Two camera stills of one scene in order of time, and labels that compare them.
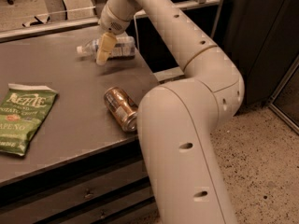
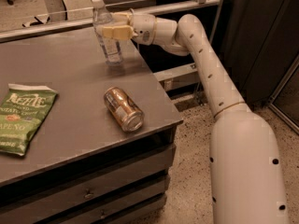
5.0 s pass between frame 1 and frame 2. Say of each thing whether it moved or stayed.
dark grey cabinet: stayed
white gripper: moved
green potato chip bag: stayed
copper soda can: stayed
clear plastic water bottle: moved
